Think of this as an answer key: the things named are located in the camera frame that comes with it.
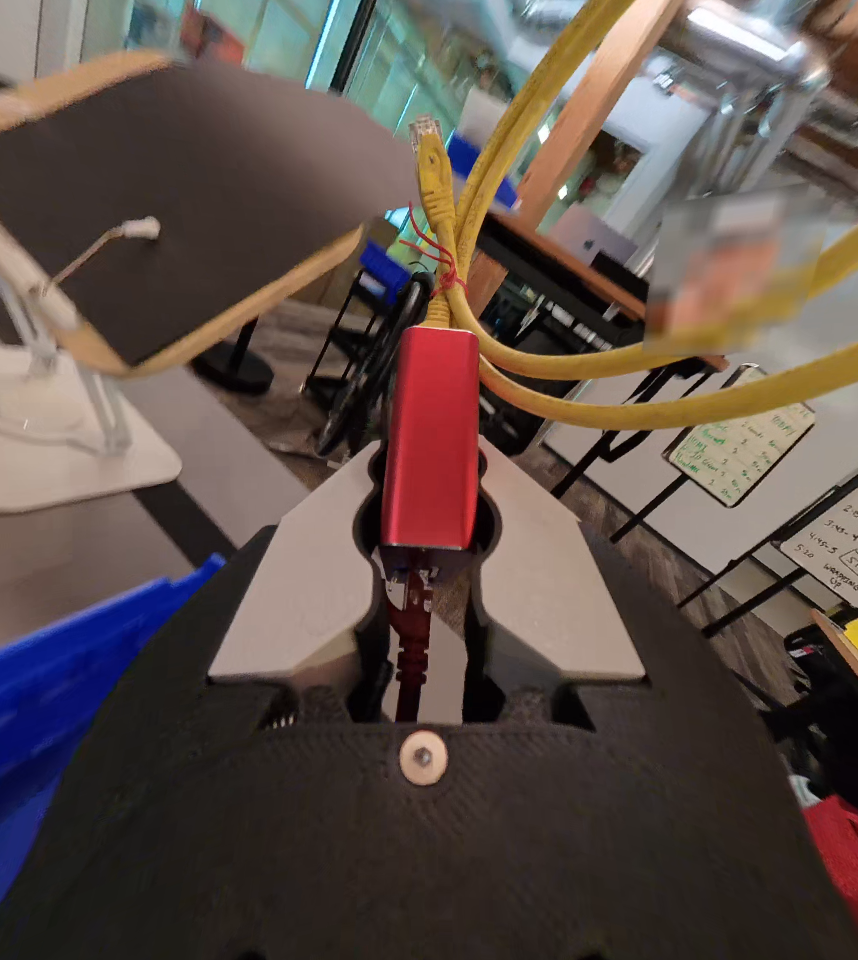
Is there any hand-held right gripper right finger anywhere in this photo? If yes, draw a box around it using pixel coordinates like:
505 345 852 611
466 437 647 717

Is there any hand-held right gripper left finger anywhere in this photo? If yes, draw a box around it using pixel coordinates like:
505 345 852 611
207 441 392 721

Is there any red ethernet cable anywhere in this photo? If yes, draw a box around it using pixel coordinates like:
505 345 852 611
382 547 439 725

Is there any red metal adapter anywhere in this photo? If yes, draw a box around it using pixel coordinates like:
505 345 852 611
380 326 484 554

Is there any blue plastic bin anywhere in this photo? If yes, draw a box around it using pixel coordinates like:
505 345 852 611
0 551 229 935

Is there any black cable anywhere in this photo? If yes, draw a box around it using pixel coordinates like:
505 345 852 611
315 271 436 460

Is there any yellow ethernet cable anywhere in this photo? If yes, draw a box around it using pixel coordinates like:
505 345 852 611
408 0 858 432

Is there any green-lettered whiteboard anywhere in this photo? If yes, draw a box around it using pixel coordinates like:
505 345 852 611
661 363 817 510

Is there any white board stand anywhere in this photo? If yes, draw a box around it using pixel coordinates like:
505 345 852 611
0 168 184 516

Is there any black-lettered whiteboard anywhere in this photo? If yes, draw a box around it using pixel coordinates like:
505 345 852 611
780 459 858 610

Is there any silver laptop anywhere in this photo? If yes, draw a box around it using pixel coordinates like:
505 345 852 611
549 206 640 264

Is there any wood-edged black board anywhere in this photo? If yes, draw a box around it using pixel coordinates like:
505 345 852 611
0 48 418 378

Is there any red cloth bag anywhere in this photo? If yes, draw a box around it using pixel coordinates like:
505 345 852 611
804 795 858 960

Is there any wooden post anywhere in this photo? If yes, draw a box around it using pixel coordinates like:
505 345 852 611
466 0 688 316

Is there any silver ventilation duct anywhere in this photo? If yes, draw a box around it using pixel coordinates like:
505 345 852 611
624 0 831 125

